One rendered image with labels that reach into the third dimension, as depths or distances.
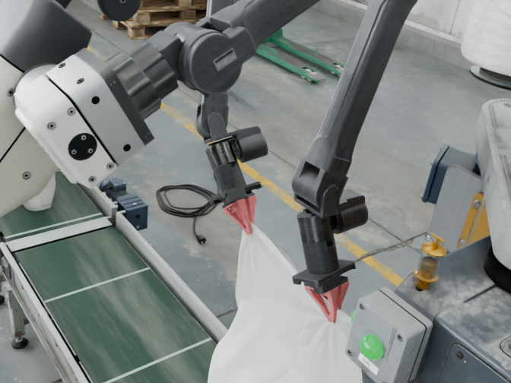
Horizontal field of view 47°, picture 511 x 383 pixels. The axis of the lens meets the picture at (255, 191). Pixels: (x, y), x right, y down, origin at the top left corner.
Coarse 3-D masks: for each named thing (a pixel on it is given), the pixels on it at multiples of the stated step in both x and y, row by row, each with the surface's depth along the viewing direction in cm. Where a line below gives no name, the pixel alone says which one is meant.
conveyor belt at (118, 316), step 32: (32, 256) 218; (64, 256) 221; (96, 256) 223; (128, 256) 225; (32, 288) 216; (64, 288) 205; (96, 288) 207; (128, 288) 209; (160, 288) 211; (64, 320) 192; (96, 320) 194; (128, 320) 195; (160, 320) 197; (192, 320) 199; (96, 352) 182; (128, 352) 183; (160, 352) 185; (192, 352) 186
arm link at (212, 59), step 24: (240, 0) 81; (264, 0) 79; (288, 0) 80; (312, 0) 82; (216, 24) 80; (240, 24) 77; (264, 24) 79; (192, 48) 73; (216, 48) 74; (240, 48) 76; (192, 72) 74; (216, 72) 76; (240, 72) 78
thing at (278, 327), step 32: (256, 256) 126; (288, 256) 116; (256, 288) 129; (288, 288) 116; (256, 320) 130; (288, 320) 118; (320, 320) 109; (224, 352) 131; (256, 352) 125; (288, 352) 120; (320, 352) 111
